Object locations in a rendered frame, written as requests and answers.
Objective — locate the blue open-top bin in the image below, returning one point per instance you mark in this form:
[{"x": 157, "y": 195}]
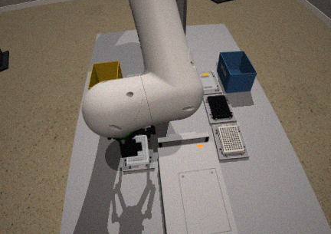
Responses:
[{"x": 241, "y": 74}]

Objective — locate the yellow open bin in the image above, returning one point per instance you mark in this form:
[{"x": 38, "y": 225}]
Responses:
[{"x": 105, "y": 71}]

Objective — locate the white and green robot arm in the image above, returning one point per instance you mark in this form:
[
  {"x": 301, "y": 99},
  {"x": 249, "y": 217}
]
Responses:
[{"x": 170, "y": 88}]

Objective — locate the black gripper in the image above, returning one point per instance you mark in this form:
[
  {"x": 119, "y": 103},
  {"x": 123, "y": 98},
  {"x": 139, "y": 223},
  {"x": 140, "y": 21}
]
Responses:
[{"x": 144, "y": 131}]

